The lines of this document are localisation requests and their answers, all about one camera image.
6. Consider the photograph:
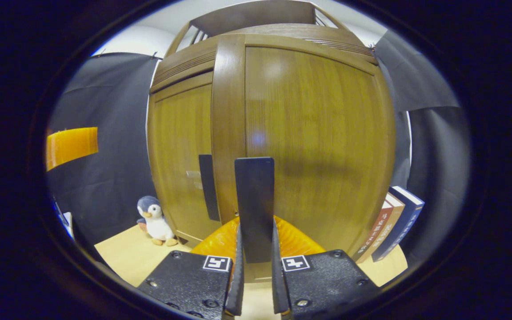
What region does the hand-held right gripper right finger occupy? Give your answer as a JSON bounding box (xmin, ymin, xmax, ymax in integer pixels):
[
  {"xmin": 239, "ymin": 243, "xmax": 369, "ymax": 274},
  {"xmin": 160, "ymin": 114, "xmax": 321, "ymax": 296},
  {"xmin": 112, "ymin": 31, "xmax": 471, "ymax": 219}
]
[{"xmin": 271, "ymin": 216, "xmax": 380, "ymax": 320}]

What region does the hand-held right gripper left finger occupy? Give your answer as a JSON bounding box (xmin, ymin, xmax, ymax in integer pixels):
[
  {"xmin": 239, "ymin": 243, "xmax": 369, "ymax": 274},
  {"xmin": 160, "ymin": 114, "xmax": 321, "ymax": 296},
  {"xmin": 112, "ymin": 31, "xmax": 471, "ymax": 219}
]
[{"xmin": 137, "ymin": 216, "xmax": 244, "ymax": 320}]

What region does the taped wooden shoe cabinet door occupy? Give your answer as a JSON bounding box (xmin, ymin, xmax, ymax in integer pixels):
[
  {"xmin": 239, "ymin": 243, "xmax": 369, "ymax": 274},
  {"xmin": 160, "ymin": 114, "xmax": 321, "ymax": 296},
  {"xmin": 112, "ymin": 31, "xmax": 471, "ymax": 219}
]
[{"xmin": 147, "ymin": 71, "xmax": 222, "ymax": 243}]

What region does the plain wooden shoe cabinet door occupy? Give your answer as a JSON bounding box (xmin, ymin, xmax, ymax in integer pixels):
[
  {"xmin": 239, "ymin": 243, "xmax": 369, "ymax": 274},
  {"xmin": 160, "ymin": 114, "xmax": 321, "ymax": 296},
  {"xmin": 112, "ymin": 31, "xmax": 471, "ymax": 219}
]
[{"xmin": 212, "ymin": 33, "xmax": 397, "ymax": 285}]

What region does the wooden double-door shoe cabinet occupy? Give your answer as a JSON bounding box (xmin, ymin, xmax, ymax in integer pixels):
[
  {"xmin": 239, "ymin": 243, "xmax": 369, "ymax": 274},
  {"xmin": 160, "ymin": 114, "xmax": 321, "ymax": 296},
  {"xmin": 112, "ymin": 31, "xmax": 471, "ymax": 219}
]
[{"xmin": 146, "ymin": 0, "xmax": 397, "ymax": 285}]

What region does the black backdrop cloth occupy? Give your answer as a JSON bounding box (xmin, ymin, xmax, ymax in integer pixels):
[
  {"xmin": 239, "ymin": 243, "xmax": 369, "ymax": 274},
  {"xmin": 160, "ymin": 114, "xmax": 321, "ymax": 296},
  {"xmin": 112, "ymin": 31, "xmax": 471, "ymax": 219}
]
[{"xmin": 45, "ymin": 29, "xmax": 472, "ymax": 267}]

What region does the white blue-edged object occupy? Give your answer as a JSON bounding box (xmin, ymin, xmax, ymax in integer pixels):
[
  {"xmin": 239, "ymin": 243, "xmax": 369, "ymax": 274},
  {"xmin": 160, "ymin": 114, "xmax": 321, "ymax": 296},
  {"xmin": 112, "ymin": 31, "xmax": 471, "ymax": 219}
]
[{"xmin": 53, "ymin": 198, "xmax": 75, "ymax": 241}]

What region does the penguin plush toy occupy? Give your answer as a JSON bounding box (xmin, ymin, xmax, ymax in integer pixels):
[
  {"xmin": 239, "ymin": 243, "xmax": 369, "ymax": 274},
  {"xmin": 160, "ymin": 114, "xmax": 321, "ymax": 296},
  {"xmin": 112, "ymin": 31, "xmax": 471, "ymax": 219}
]
[{"xmin": 136, "ymin": 196, "xmax": 179, "ymax": 247}]

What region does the maroon book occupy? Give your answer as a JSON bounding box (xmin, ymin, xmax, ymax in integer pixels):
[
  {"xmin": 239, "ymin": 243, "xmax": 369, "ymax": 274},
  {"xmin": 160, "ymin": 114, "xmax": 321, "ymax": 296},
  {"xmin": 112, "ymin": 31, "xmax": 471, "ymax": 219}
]
[{"xmin": 353, "ymin": 200, "xmax": 393, "ymax": 264}]

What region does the navy blue book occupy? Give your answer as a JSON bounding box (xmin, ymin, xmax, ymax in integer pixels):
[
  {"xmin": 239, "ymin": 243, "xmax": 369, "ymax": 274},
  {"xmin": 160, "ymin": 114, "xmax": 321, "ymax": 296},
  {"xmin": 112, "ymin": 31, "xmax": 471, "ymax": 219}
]
[{"xmin": 371, "ymin": 186, "xmax": 425, "ymax": 263}]

